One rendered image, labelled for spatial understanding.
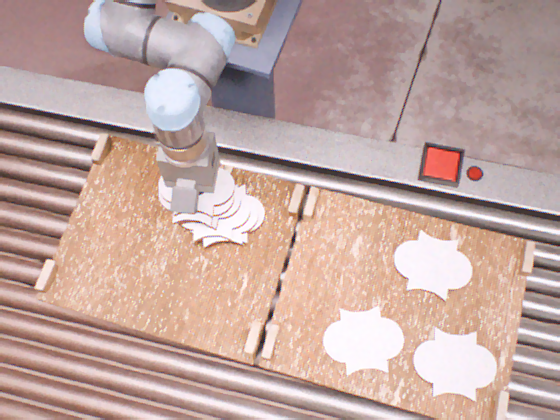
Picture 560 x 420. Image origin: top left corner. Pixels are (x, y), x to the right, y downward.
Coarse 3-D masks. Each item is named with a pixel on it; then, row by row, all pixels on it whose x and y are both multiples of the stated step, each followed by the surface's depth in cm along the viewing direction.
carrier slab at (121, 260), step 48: (144, 144) 140; (96, 192) 136; (144, 192) 136; (288, 192) 134; (96, 240) 133; (144, 240) 132; (192, 240) 132; (288, 240) 131; (96, 288) 129; (144, 288) 129; (192, 288) 128; (240, 288) 128; (192, 336) 125; (240, 336) 125
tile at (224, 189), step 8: (224, 176) 128; (160, 184) 128; (216, 184) 128; (224, 184) 127; (232, 184) 127; (168, 192) 127; (216, 192) 127; (224, 192) 127; (232, 192) 127; (168, 200) 127; (200, 200) 127; (208, 200) 126; (216, 200) 126; (224, 200) 126; (200, 208) 126; (208, 208) 126
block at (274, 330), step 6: (270, 324) 123; (270, 330) 122; (276, 330) 122; (270, 336) 122; (276, 336) 122; (270, 342) 121; (264, 348) 121; (270, 348) 121; (264, 354) 121; (270, 354) 121; (270, 360) 122
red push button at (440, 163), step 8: (432, 152) 136; (440, 152) 136; (448, 152) 136; (432, 160) 136; (440, 160) 136; (448, 160) 136; (456, 160) 135; (424, 168) 135; (432, 168) 135; (440, 168) 135; (448, 168) 135; (456, 168) 135; (440, 176) 134; (448, 176) 134
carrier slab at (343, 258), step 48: (336, 240) 130; (384, 240) 130; (480, 240) 129; (288, 288) 127; (336, 288) 127; (384, 288) 126; (480, 288) 125; (288, 336) 124; (432, 336) 123; (480, 336) 122; (336, 384) 121; (384, 384) 120
